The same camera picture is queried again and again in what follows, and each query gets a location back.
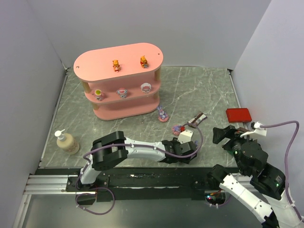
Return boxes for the pink white frilly toy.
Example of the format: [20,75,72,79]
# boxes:
[141,83,152,94]

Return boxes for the pink cloud toy blue bows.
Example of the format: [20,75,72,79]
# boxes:
[116,88,128,99]

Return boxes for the orange bear toy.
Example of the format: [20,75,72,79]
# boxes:
[113,60,121,72]
[140,56,149,68]

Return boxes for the pink cup toy yellow top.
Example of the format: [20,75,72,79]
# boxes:
[93,89,105,101]

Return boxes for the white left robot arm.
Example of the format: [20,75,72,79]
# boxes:
[76,131,200,187]

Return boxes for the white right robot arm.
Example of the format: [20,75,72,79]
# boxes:
[207,125,304,228]

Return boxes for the pink three-tier wooden shelf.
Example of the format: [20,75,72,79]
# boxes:
[74,43,163,121]

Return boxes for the brown chocolate bar wrapper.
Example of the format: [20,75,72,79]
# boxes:
[188,112,207,128]

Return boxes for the red box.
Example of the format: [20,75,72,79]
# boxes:
[226,108,252,123]

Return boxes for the beige round disc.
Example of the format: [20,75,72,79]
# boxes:
[54,129,80,155]

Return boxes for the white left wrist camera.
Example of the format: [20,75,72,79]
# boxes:
[178,130,193,143]

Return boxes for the black base frame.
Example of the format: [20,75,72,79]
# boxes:
[66,167,219,203]

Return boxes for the purple loose cable loop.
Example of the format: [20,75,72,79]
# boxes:
[75,186,116,216]

